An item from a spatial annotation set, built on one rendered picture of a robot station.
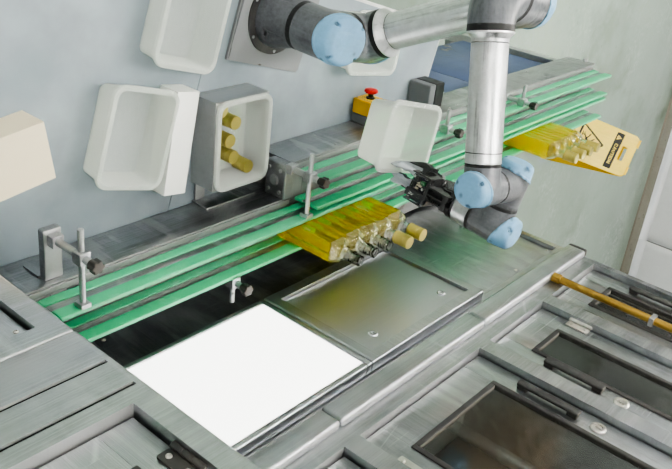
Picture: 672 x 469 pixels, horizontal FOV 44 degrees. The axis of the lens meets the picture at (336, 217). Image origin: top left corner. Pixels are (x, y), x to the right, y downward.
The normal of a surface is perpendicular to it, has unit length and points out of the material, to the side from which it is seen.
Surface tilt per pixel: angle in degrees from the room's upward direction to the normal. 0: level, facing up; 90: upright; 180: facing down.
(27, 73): 0
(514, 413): 90
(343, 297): 90
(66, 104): 0
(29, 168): 0
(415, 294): 90
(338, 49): 9
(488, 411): 90
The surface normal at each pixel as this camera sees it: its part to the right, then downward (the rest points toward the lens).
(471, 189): -0.63, 0.11
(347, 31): 0.65, 0.42
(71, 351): 0.11, -0.89
